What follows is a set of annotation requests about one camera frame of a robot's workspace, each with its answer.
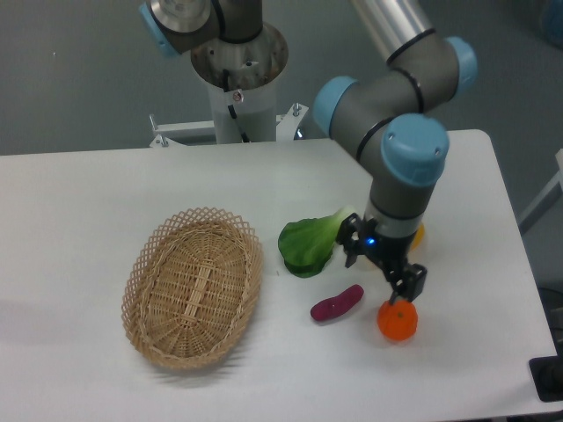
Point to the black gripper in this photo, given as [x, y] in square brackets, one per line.
[361, 237]

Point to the purple sweet potato toy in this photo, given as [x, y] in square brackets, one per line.
[338, 305]

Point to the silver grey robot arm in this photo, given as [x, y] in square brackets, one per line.
[384, 126]

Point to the yellow mango toy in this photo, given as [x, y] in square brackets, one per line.
[420, 235]

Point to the orange tangerine toy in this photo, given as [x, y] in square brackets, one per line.
[397, 321]

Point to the green bok choy toy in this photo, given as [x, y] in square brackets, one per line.
[307, 245]

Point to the woven wicker basket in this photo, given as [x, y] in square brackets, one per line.
[193, 289]

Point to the black device at table edge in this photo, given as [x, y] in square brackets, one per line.
[547, 377]

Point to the white metal mounting frame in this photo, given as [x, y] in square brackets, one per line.
[288, 128]

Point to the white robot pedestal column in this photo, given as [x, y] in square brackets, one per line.
[241, 84]

